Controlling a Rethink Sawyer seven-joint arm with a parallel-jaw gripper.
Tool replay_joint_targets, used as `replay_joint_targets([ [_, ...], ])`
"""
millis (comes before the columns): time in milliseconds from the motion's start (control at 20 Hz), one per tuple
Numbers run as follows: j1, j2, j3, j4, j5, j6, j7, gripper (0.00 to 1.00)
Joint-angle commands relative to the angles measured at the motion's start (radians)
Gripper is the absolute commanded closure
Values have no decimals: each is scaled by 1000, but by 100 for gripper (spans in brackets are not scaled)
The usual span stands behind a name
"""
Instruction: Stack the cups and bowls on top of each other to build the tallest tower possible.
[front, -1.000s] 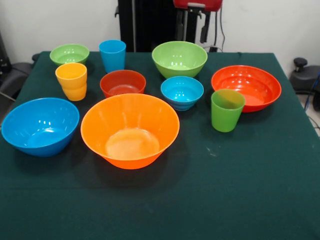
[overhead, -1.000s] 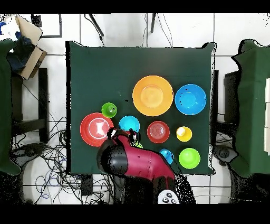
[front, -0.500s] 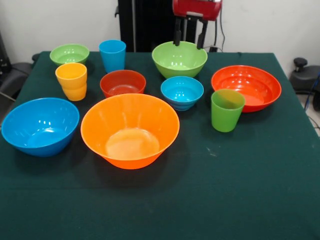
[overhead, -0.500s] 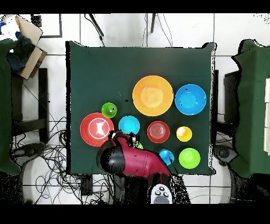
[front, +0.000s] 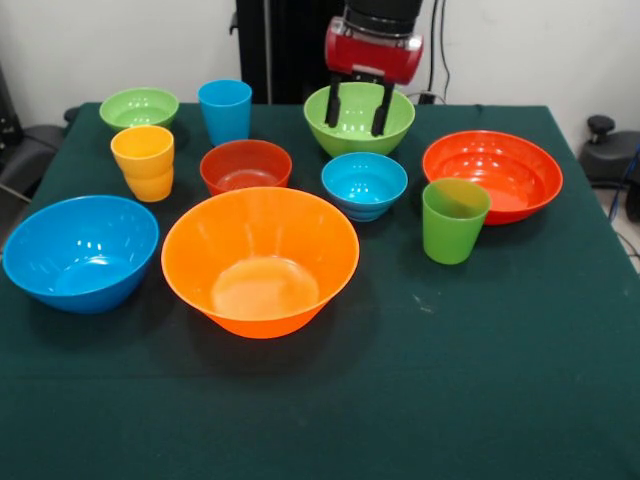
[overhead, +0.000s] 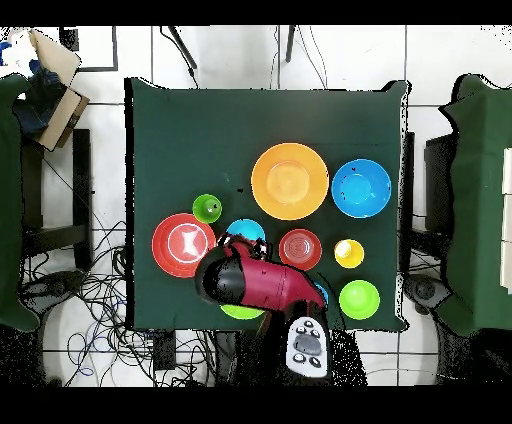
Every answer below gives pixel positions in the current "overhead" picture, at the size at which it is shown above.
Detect blue cup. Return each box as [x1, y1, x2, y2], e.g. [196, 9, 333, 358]
[313, 281, 330, 307]

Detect wide red bowl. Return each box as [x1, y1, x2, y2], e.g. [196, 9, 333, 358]
[151, 212, 218, 279]

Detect dark blue cloth bundle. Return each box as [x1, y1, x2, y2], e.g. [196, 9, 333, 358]
[13, 59, 67, 135]

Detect dark green table cloth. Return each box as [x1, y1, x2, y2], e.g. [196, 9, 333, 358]
[124, 76, 411, 333]

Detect large green bowl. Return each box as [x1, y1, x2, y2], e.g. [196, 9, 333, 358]
[219, 303, 266, 321]

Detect large orange bowl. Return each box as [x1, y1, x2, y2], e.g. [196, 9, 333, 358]
[250, 142, 330, 222]

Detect green cup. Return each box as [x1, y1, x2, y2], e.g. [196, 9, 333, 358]
[191, 193, 223, 224]

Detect small blue bowl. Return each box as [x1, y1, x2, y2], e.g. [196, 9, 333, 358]
[226, 218, 267, 243]

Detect black stool frame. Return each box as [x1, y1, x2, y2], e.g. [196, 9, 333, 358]
[21, 128, 94, 273]

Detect yellow cup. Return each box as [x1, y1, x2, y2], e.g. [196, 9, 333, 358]
[333, 238, 366, 270]

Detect tangle of floor cables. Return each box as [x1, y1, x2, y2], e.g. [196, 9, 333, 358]
[21, 219, 217, 387]

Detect black tripod leg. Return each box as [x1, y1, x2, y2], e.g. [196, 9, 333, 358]
[160, 25, 200, 72]
[284, 25, 297, 64]

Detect green cloth side table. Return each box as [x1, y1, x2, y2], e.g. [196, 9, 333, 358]
[0, 73, 41, 333]
[437, 73, 512, 337]

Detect cardboard box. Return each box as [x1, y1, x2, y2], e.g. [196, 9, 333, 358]
[0, 26, 91, 153]

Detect large blue bowl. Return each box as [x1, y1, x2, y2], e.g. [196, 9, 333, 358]
[330, 158, 393, 220]

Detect white box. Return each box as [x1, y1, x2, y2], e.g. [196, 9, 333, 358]
[499, 146, 512, 295]

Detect small red bowl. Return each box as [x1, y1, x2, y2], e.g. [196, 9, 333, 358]
[278, 228, 323, 273]

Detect small green bowl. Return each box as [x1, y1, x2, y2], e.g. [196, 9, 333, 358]
[338, 279, 381, 321]

